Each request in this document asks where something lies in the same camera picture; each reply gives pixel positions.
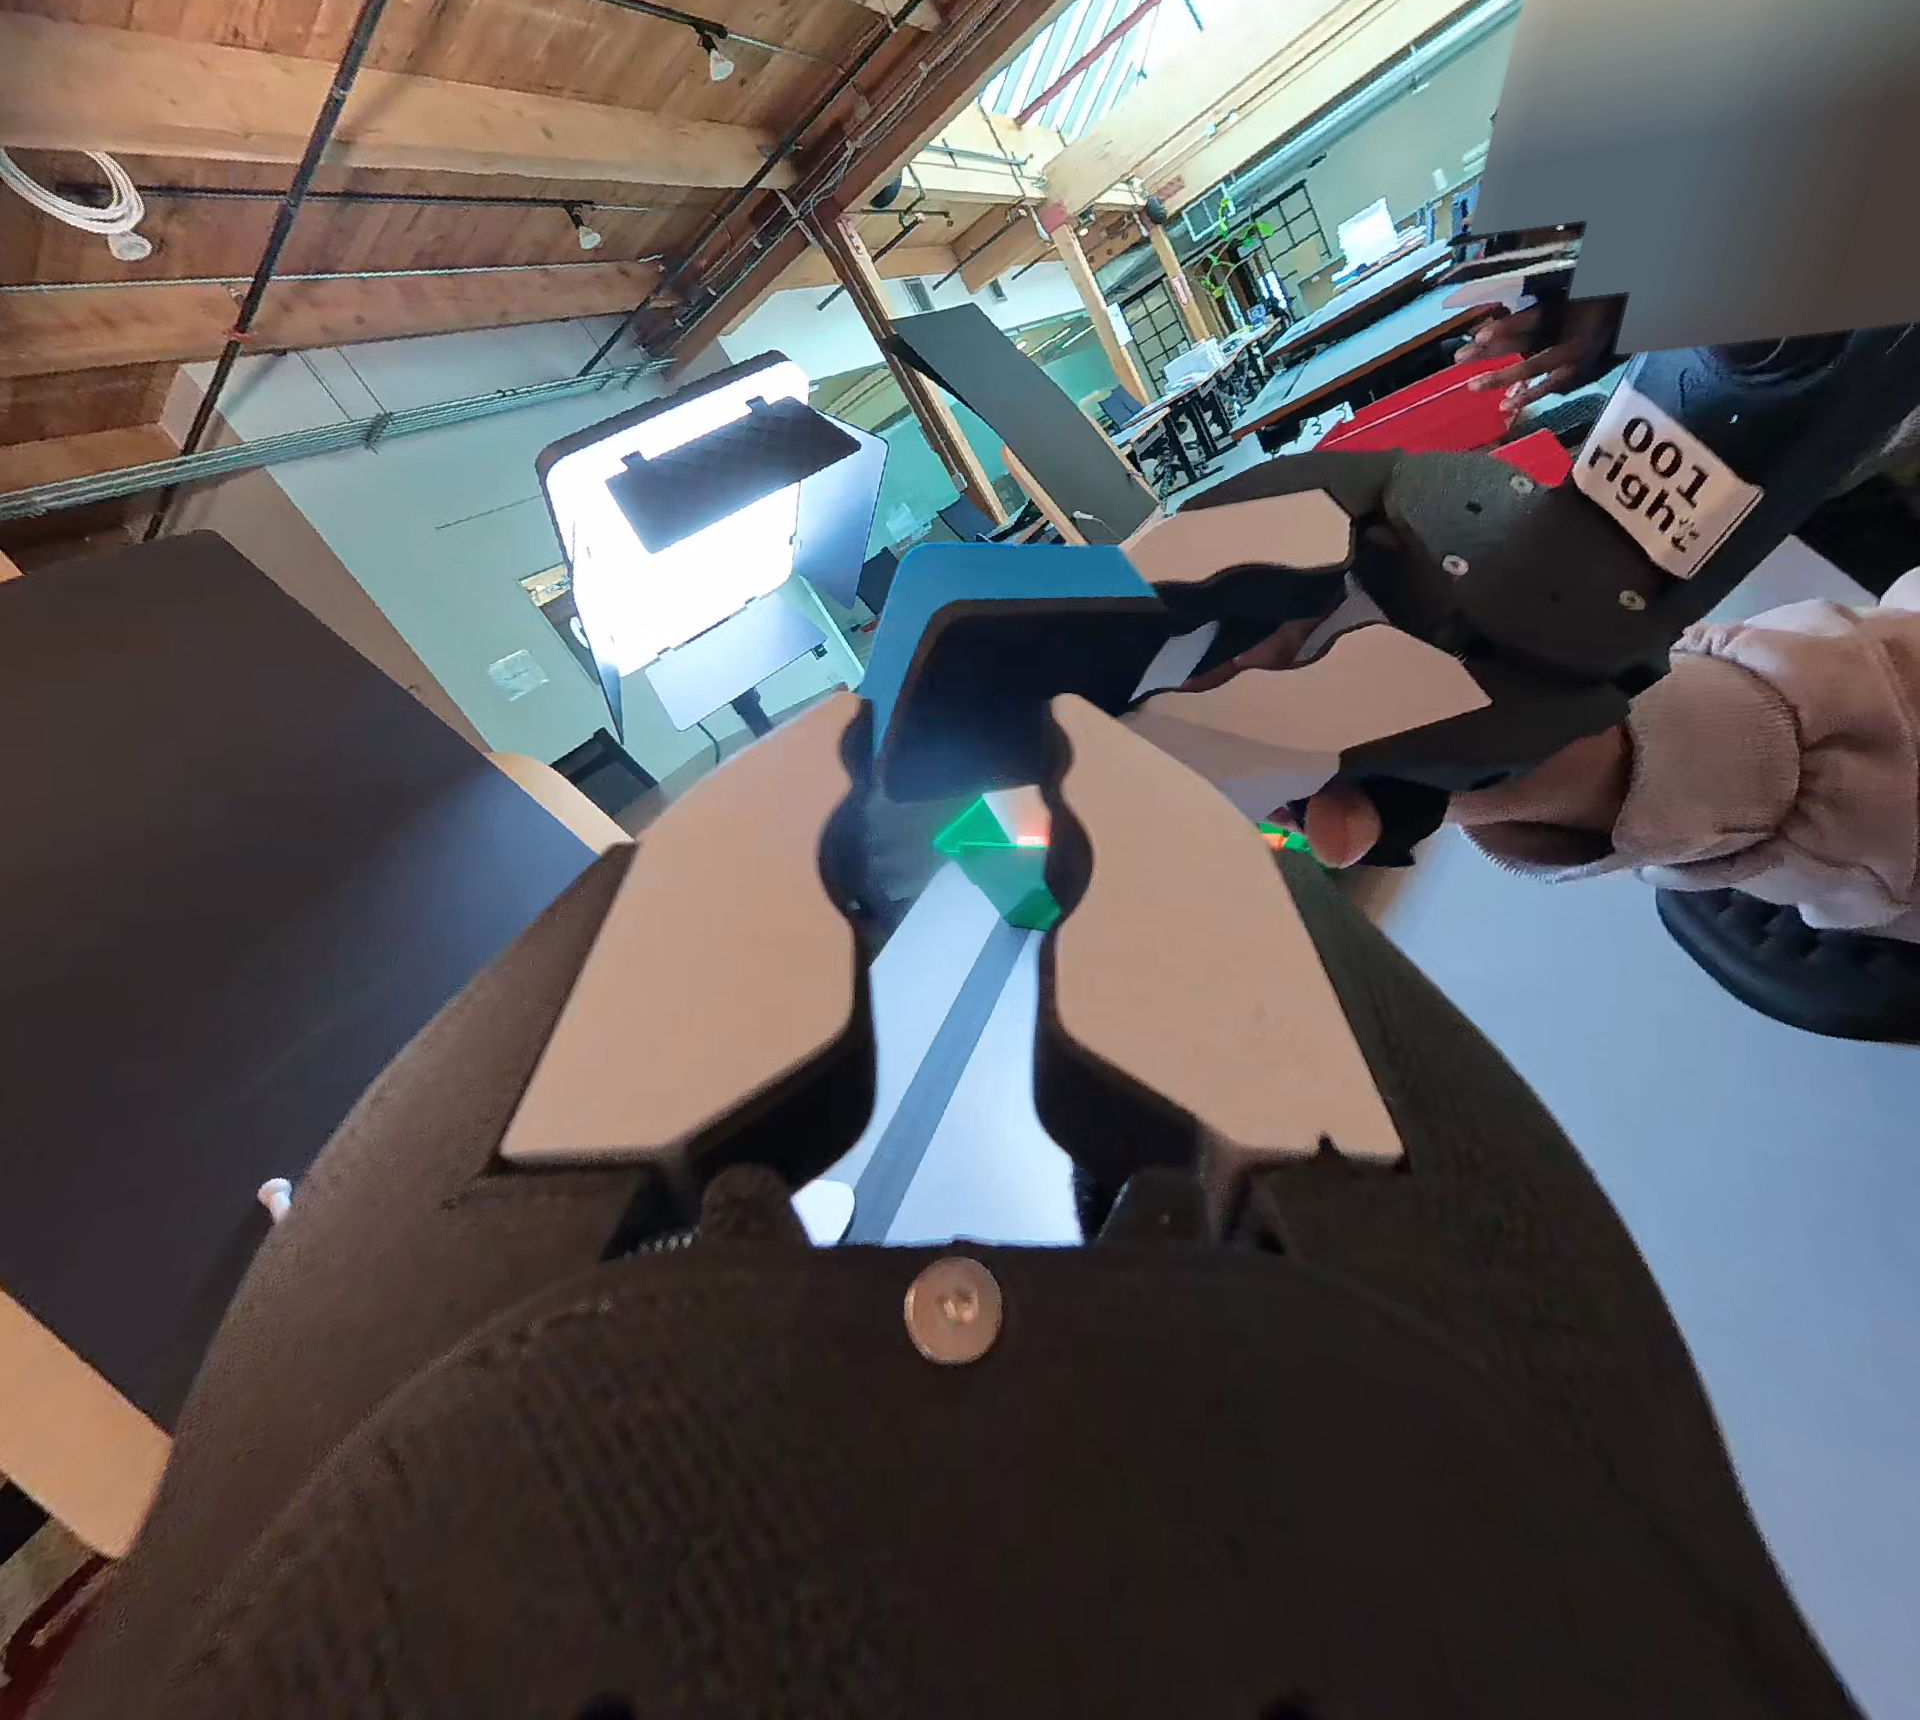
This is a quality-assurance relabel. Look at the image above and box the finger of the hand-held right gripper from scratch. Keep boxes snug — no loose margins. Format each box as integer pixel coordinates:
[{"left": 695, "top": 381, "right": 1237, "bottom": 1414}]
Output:
[
  {"left": 1119, "top": 486, "right": 1361, "bottom": 621},
  {"left": 1133, "top": 621, "right": 1498, "bottom": 780}
]

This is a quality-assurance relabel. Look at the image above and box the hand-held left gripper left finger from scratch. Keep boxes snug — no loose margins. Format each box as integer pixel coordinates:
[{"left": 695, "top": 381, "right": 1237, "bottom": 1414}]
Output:
[{"left": 498, "top": 693, "right": 883, "bottom": 1200}]

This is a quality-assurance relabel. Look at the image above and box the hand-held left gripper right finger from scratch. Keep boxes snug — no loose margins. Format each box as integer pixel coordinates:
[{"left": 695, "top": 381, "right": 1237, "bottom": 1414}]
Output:
[{"left": 1035, "top": 693, "right": 1410, "bottom": 1215}]

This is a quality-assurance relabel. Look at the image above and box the blue black foam block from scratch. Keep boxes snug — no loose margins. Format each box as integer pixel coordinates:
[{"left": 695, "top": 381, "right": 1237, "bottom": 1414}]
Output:
[{"left": 867, "top": 541, "right": 1173, "bottom": 803}]

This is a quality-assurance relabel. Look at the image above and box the person's right forearm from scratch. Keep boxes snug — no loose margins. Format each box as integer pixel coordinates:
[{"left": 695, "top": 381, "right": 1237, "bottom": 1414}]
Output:
[{"left": 1463, "top": 602, "right": 1920, "bottom": 933}]

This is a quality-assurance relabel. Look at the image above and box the person's right hand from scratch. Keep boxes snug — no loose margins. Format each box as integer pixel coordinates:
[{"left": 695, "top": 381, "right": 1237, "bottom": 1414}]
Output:
[{"left": 1302, "top": 717, "right": 1641, "bottom": 871}]

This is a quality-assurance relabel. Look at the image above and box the green plastic bin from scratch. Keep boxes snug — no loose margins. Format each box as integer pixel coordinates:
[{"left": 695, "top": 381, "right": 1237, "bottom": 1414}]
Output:
[{"left": 933, "top": 794, "right": 1070, "bottom": 932}]

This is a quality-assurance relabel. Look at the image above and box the long dark work table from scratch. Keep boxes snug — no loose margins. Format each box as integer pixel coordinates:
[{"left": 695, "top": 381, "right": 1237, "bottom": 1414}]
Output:
[{"left": 1230, "top": 241, "right": 1502, "bottom": 440}]

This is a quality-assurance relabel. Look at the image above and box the green potted plant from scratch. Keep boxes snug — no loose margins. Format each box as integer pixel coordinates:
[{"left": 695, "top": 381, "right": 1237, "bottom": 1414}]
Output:
[{"left": 1184, "top": 192, "right": 1279, "bottom": 319}]

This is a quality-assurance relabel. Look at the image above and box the studio light panel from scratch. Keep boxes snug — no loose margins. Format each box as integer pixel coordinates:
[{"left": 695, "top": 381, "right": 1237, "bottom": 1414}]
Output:
[{"left": 534, "top": 350, "right": 890, "bottom": 739}]

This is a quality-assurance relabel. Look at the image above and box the white cable coil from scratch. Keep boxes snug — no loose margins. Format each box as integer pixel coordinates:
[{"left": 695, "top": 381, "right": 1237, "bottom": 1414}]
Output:
[{"left": 0, "top": 143, "right": 157, "bottom": 264}]

